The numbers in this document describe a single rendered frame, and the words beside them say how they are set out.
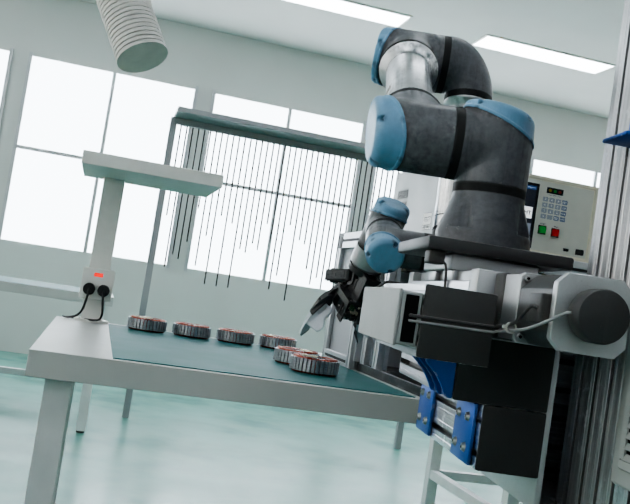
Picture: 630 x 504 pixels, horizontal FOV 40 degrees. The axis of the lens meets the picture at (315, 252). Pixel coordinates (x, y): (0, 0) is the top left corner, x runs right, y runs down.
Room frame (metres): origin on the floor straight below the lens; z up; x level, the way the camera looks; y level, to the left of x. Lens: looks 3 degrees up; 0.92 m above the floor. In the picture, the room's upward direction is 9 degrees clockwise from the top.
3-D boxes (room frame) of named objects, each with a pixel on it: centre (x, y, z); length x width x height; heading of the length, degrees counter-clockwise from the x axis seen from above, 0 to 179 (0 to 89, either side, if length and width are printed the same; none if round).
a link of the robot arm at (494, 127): (1.38, -0.25, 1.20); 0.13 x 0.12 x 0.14; 89
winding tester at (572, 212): (2.41, -0.46, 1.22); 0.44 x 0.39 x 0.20; 104
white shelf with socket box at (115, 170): (2.44, 0.49, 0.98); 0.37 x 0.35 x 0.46; 104
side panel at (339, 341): (2.41, -0.11, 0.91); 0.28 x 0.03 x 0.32; 14
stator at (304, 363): (1.96, -0.04, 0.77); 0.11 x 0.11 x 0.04
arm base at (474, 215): (1.38, -0.26, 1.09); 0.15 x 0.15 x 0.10
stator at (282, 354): (2.13, 0.01, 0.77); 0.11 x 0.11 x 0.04
